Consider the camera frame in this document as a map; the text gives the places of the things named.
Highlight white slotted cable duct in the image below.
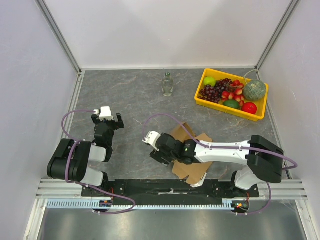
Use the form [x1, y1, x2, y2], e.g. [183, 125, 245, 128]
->
[46, 198, 243, 211]

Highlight brown cardboard box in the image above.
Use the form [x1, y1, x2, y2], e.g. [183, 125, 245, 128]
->
[170, 122, 213, 185]

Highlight yellow plastic tray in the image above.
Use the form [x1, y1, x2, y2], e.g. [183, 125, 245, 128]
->
[194, 68, 269, 122]

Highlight netted green melon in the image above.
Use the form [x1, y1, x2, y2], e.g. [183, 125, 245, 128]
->
[243, 79, 267, 102]

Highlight purple grape bunch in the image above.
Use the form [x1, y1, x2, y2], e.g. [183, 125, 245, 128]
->
[197, 78, 229, 104]

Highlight red apple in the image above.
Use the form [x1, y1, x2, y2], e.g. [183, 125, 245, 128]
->
[241, 102, 258, 115]

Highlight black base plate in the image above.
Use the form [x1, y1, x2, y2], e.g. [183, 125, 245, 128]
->
[81, 178, 261, 206]

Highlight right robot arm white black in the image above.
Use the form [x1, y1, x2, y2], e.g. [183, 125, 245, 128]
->
[143, 131, 284, 197]

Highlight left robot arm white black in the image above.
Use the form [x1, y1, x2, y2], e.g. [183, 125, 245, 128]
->
[47, 113, 125, 197]

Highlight small white packet blue label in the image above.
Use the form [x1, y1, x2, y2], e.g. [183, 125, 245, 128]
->
[190, 173, 207, 188]

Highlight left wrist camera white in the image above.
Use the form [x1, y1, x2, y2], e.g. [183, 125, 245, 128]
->
[93, 106, 114, 121]

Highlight green apple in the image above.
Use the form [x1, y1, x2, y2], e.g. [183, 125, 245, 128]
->
[203, 76, 216, 87]

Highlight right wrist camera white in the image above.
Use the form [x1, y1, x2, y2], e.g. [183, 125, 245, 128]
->
[142, 131, 161, 149]

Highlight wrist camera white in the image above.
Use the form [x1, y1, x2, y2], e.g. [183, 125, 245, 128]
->
[142, 131, 161, 149]
[93, 106, 114, 121]

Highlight clear glass bottle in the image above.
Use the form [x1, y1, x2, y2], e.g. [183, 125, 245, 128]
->
[161, 72, 174, 97]

